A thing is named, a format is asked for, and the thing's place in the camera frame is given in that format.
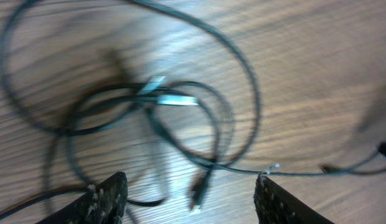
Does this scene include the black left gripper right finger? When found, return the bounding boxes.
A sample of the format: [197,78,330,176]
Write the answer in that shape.
[253,164,332,224]

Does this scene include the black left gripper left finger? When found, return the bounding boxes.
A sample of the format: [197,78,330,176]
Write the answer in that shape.
[37,172,128,224]

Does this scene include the black cable bundle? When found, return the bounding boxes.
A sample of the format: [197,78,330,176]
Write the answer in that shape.
[0,0,386,218]

